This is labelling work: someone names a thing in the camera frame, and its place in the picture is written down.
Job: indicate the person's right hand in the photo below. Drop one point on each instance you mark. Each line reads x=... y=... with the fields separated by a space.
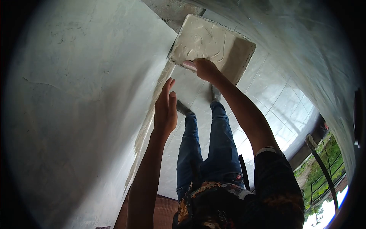
x=207 y=70

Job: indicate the person's left hand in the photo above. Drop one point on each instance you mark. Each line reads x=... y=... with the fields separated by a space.
x=164 y=117

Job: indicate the person's right fingers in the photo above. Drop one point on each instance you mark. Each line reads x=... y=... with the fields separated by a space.
x=199 y=67

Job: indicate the person's left thumb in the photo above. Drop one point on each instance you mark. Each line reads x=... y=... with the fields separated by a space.
x=172 y=103

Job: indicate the person's left fingers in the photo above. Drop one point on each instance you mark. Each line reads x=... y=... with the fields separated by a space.
x=166 y=90

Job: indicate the tray of white plaster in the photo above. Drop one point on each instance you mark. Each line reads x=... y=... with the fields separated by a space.
x=211 y=40

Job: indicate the person's legs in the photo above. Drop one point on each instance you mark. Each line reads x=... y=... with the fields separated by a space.
x=220 y=148

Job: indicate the person's body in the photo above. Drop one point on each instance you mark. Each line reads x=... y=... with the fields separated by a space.
x=257 y=200

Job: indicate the black metal railing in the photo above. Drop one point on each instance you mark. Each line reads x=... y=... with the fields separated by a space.
x=326 y=174

